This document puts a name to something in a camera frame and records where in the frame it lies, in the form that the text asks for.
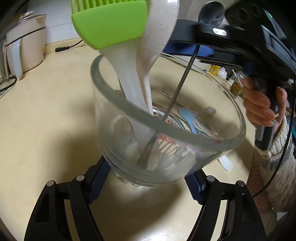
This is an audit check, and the white speckled utensil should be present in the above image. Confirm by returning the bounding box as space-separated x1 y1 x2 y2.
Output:
135 0 181 116

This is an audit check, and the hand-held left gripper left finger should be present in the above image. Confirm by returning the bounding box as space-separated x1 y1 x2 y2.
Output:
23 155 114 241

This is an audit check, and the glass of green tea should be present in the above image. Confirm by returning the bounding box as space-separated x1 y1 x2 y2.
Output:
229 71 245 99

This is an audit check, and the small white condiment pot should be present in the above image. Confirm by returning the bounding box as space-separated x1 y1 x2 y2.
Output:
217 67 228 80

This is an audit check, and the black power cable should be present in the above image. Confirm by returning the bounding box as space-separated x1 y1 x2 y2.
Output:
55 39 84 52

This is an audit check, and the long metal spoon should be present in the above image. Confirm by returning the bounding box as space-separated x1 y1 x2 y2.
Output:
136 1 226 167

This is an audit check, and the person's right forearm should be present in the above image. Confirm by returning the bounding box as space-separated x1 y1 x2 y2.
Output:
248 116 296 212

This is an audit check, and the beige electric pot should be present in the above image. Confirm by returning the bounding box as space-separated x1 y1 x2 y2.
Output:
6 10 48 78

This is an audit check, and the white plastic spoon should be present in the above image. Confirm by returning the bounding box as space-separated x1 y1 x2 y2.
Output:
196 107 216 116

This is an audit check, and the person's right hand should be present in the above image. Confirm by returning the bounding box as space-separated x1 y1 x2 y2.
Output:
242 76 287 127

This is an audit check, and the green silicone brush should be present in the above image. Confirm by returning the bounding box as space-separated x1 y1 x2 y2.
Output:
70 0 154 160

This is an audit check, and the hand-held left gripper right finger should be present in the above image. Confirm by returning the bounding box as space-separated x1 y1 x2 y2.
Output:
184 168 270 241

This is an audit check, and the clear glass cup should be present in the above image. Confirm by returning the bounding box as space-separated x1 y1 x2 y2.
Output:
90 53 247 187

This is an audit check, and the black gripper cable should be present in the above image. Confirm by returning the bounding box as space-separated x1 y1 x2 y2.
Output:
252 93 296 198

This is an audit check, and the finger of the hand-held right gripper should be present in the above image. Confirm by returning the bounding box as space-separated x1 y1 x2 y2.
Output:
165 20 204 55
198 45 252 70

